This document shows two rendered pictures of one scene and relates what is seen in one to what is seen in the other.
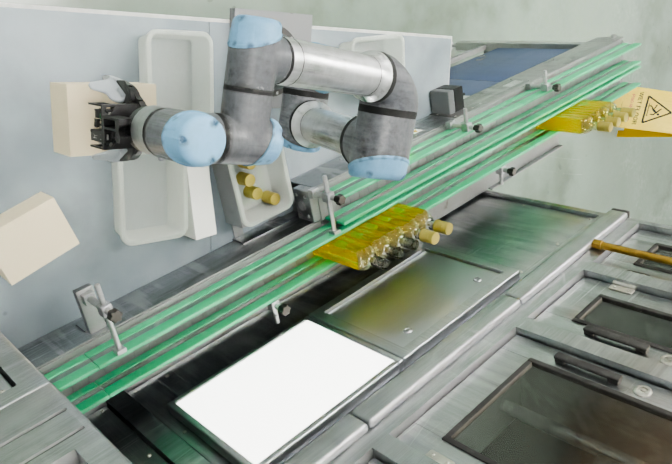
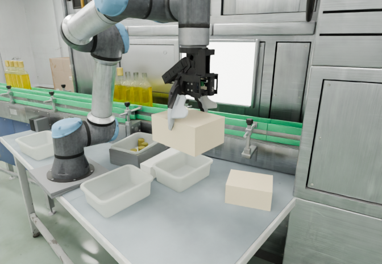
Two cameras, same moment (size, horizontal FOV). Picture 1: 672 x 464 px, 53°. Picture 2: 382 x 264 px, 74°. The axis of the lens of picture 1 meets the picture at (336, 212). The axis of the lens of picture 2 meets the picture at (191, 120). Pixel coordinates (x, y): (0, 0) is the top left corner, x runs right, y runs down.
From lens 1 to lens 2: 100 cm
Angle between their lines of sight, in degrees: 37
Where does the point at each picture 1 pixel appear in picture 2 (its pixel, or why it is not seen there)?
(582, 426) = not seen: outside the picture
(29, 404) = (328, 55)
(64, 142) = (219, 126)
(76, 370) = (275, 131)
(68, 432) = (329, 14)
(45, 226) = (239, 180)
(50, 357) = (278, 148)
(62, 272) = not seen: hidden behind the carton
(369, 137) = (109, 31)
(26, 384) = (319, 74)
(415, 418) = not seen: hidden behind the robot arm
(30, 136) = (206, 221)
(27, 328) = (274, 175)
